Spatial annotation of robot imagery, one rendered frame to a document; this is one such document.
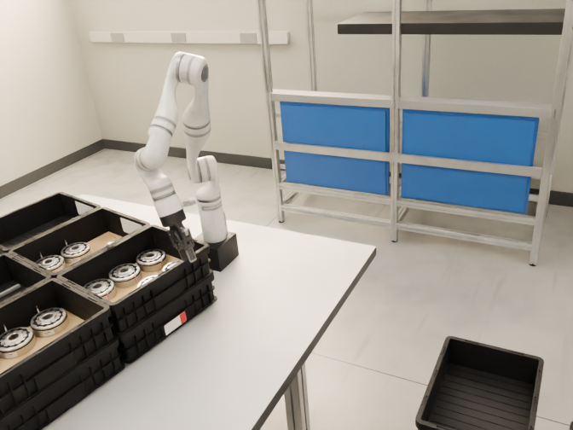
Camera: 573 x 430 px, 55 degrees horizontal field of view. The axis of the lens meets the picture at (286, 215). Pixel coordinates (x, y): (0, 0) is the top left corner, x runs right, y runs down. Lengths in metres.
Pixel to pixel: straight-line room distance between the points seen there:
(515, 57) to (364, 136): 1.16
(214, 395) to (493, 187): 2.18
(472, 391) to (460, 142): 1.68
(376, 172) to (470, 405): 1.90
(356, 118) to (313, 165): 0.46
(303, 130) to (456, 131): 0.95
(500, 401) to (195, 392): 0.93
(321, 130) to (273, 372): 2.11
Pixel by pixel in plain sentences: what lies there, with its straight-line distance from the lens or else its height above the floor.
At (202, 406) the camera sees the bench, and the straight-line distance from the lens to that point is 1.60.
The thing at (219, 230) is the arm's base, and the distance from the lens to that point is 2.10.
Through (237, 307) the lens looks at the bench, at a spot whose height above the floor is 0.70.
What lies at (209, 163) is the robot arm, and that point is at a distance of 2.00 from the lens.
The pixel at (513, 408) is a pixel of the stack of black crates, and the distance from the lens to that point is 1.90.
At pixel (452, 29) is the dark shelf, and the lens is 3.13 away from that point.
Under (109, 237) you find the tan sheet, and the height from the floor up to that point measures 0.83.
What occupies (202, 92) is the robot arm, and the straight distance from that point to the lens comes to 1.77.
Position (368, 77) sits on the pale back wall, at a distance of 4.23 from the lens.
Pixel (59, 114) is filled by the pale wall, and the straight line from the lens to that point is 5.64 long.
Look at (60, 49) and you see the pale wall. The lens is 5.66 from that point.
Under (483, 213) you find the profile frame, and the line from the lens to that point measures 3.38.
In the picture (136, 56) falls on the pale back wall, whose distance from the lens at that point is 5.36.
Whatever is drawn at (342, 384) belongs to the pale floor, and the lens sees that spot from 2.61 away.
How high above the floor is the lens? 1.83
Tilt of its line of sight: 27 degrees down
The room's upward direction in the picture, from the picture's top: 5 degrees counter-clockwise
